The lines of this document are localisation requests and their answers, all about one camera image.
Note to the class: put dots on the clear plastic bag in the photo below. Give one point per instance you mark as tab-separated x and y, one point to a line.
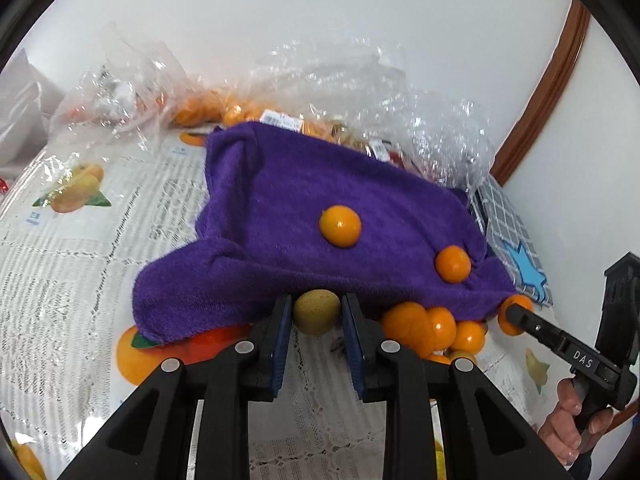
300	80
120	85
440	130

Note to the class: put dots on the yellow-green round fruit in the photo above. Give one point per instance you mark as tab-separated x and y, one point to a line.
313	312

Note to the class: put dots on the large orange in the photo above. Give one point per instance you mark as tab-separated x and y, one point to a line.
404	329

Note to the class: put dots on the brown wooden door frame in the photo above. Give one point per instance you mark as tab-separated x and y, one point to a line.
550	91

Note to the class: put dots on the purple towel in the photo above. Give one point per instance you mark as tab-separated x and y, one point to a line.
270	195

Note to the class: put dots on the person's right hand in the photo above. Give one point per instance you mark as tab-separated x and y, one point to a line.
562	425

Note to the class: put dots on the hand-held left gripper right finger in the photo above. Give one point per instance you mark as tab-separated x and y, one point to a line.
353	345

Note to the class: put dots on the pile of bagged oranges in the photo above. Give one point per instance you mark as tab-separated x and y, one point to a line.
200	109

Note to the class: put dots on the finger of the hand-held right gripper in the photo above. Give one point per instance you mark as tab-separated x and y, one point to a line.
537	332

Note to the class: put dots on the fruit print lace tablecloth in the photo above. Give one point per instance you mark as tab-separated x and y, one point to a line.
75	270

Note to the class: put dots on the grey checkered cushion blue star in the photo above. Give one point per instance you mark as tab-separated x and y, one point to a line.
500	215

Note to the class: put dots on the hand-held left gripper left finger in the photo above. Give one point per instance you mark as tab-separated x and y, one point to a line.
280	345

